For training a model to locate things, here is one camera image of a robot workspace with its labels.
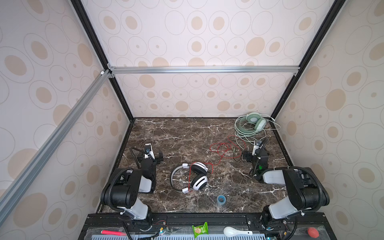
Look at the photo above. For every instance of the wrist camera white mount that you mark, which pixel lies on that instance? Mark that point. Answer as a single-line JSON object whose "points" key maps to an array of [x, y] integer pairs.
{"points": [[256, 147], [149, 153]]}

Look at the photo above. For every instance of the green headphones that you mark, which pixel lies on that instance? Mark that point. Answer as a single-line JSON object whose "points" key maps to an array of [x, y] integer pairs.
{"points": [[256, 119]]}

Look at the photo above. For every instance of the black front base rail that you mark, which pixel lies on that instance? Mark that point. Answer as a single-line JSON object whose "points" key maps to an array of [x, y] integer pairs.
{"points": [[178, 226]]}

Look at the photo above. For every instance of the green snack packet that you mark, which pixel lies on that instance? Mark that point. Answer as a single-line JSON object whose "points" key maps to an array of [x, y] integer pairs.
{"points": [[200, 230]]}

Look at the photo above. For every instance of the horizontal aluminium rail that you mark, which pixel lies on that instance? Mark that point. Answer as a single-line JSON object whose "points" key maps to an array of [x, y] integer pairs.
{"points": [[200, 70]]}

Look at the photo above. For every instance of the white ceramic spoon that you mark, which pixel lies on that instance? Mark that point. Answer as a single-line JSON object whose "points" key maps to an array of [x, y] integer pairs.
{"points": [[232, 232]]}

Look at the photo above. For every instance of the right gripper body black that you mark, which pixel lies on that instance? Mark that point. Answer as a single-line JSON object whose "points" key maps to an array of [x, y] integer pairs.
{"points": [[250, 155]]}

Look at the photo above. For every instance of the red ball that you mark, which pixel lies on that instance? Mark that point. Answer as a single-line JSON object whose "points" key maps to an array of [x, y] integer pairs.
{"points": [[313, 232]]}

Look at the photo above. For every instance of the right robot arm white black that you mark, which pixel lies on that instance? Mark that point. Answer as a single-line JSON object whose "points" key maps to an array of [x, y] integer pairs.
{"points": [[305, 191]]}

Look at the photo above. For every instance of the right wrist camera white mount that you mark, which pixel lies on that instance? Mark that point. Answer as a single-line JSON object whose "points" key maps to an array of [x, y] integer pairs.
{"points": [[256, 147]]}

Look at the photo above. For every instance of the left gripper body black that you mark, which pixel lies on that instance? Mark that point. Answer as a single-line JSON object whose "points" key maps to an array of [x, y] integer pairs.
{"points": [[151, 157]]}

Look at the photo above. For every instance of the white black headphones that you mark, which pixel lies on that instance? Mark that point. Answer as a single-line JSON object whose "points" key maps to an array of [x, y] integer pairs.
{"points": [[198, 182]]}

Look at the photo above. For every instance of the left diagonal aluminium rail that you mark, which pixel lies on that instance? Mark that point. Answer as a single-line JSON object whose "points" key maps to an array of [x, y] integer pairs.
{"points": [[21, 184]]}

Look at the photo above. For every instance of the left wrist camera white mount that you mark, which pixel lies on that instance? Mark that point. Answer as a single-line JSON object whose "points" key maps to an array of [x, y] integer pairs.
{"points": [[149, 153]]}

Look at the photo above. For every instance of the pink marker pen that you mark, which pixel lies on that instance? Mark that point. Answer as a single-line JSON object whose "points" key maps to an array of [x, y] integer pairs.
{"points": [[115, 233]]}

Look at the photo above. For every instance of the blue tape roll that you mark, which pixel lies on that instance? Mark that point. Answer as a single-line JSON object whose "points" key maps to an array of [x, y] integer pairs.
{"points": [[221, 200]]}

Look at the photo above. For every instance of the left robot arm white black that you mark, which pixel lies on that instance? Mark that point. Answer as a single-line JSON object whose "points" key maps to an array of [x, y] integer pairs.
{"points": [[121, 192]]}

